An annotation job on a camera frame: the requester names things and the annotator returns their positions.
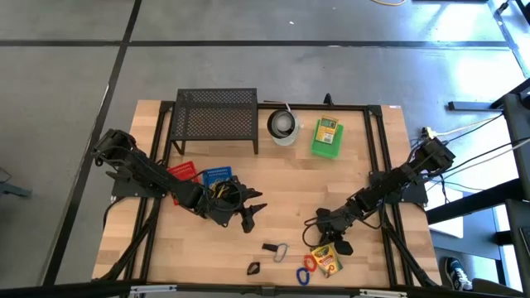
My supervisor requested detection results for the black standing desk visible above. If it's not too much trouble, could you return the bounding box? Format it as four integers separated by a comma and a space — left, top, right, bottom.
426, 178, 530, 298
447, 77, 530, 199

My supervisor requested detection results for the grey chair base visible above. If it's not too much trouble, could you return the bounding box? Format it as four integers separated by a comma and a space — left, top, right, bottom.
0, 166, 32, 198

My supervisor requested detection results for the red plastic basket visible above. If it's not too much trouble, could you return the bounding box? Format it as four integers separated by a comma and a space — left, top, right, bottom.
167, 161, 199, 207

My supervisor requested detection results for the person's leg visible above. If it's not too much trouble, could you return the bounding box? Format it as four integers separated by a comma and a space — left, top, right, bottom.
471, 277, 517, 298

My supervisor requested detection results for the person's shoe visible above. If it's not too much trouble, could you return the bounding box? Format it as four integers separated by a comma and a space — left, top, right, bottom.
445, 256, 473, 292

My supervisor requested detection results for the black mesh metal shelf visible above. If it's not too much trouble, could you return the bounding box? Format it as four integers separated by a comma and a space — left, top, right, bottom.
170, 87, 260, 156

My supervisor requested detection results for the yellow green crayon box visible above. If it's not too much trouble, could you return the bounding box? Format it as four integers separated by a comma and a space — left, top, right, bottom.
310, 243, 344, 279
315, 115, 340, 145

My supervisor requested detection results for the black camera rig beam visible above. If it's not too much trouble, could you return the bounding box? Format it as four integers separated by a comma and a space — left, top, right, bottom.
0, 280, 530, 298

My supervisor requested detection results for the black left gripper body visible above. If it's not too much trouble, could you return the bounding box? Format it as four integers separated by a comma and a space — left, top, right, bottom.
198, 176, 254, 233

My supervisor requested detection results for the black aluminium table frame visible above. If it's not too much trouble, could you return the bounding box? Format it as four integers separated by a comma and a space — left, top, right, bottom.
93, 99, 442, 291

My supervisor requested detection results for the blue plastic basket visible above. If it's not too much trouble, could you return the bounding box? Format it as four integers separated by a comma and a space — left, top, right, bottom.
201, 166, 234, 195

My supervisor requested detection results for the green plastic basket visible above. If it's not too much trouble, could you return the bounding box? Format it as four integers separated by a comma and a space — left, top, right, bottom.
311, 119, 345, 161

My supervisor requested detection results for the silver rig bracket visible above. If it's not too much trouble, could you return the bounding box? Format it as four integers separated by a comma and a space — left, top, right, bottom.
128, 284, 178, 296
359, 288, 409, 298

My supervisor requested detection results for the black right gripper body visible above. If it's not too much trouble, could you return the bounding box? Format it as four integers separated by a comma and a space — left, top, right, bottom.
308, 206, 349, 243

